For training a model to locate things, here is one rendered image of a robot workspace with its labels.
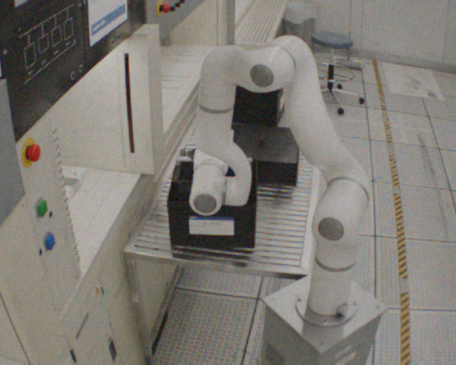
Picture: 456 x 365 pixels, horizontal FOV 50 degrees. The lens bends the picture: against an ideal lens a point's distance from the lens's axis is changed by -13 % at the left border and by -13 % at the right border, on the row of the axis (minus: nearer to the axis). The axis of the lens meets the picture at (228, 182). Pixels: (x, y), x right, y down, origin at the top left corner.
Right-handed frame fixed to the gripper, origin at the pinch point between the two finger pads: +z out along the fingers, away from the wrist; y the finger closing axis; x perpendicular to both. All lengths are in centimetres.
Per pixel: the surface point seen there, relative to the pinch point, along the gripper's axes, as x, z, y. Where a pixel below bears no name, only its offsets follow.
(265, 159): -19.8, 26.3, 17.0
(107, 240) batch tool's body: -21.5, -22.7, -31.9
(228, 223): -20.0, -13.3, 5.2
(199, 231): -23.3, -13.3, -4.0
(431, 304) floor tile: -106, 31, 109
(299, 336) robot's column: -32, -51, 27
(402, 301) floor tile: -106, 35, 92
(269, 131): -20, 48, 19
